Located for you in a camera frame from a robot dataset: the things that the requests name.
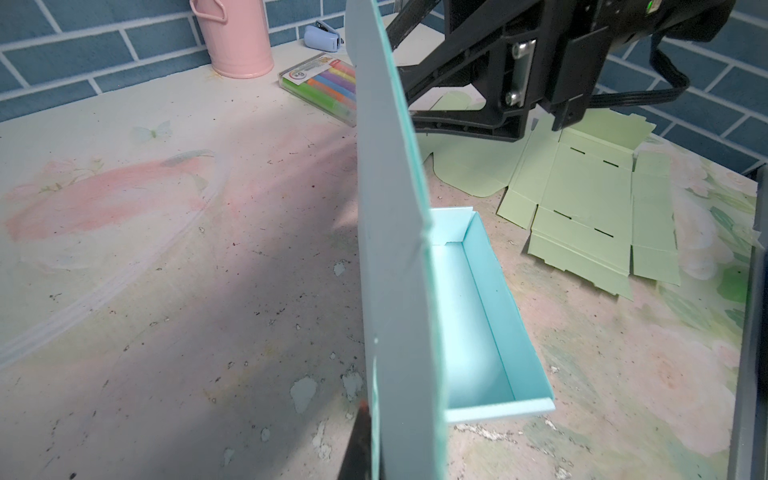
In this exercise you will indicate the light green flat paper box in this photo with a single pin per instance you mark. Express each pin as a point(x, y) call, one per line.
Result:
point(593, 203)

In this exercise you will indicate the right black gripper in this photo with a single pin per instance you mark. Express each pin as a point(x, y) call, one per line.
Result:
point(520, 54)

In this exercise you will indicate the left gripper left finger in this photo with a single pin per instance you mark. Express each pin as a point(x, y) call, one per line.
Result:
point(357, 461)

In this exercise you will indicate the light blue paper box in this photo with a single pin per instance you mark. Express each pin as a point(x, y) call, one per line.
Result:
point(444, 339)

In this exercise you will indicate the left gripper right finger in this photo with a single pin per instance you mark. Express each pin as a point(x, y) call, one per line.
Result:
point(748, 449)

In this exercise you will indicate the pink pencil cup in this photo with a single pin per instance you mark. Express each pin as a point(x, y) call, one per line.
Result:
point(236, 35)

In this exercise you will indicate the pack of coloured markers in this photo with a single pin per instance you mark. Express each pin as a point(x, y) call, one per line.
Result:
point(327, 83)

